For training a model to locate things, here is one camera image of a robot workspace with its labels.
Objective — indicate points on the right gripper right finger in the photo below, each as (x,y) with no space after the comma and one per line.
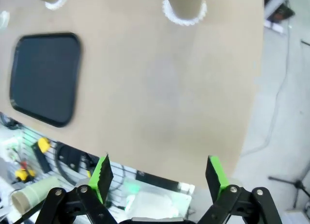
(215,178)

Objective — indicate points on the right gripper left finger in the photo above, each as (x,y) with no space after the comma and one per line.
(104,178)

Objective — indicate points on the stack of green brown cups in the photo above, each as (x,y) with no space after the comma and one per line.
(36,192)

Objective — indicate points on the black bar silver end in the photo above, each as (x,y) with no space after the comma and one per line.
(157,180)

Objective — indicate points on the clear plastic bag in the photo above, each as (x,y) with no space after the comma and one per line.
(157,204)

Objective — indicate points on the yellow emergency stop red button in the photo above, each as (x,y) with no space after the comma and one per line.
(24,174)

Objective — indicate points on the black floor tripod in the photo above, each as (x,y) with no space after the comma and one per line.
(299,185)

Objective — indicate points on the black plastic serving tray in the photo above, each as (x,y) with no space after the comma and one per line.
(43,81)

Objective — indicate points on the box with dark red item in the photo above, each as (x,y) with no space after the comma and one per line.
(281,14)

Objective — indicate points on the black flat bracket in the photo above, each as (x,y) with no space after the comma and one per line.
(70,158)

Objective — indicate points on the yellow black switch box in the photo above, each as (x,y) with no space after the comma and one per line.
(43,145)

